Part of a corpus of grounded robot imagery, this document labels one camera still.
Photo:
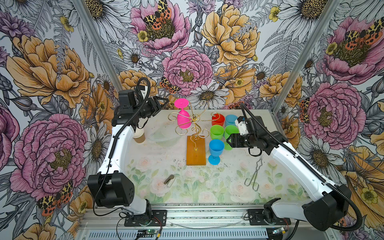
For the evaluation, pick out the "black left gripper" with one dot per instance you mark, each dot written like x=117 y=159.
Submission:
x=156 y=106

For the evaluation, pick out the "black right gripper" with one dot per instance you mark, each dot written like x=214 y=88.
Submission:
x=235 y=141

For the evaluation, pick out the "green wine glass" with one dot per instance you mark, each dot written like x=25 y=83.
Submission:
x=230 y=129
x=217 y=132

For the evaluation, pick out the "blue wine glass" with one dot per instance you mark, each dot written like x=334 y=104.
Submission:
x=230 y=120
x=216 y=148

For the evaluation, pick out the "red wine glass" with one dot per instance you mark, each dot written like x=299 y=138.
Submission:
x=218 y=119

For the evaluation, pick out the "pink wine glass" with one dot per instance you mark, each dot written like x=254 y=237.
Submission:
x=183 y=117

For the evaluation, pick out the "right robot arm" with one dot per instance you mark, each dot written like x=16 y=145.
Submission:
x=329 y=206

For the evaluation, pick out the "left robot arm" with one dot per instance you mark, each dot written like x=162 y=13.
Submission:
x=110 y=187

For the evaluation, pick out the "brown paper cup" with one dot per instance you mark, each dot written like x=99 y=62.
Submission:
x=139 y=136

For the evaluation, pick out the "metal tongs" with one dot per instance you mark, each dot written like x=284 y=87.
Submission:
x=252 y=180

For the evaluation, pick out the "small metal carabiner clip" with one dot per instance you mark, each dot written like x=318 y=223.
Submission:
x=169 y=179

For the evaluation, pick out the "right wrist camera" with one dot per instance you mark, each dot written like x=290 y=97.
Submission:
x=241 y=125

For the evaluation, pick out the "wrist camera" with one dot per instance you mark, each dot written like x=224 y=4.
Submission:
x=241 y=125
x=144 y=90

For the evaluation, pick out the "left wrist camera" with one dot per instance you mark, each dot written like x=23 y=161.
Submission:
x=144 y=90

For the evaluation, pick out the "gold wire glass rack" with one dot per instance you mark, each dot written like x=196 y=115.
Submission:
x=196 y=136

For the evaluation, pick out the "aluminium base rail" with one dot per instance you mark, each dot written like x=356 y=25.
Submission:
x=189 y=222

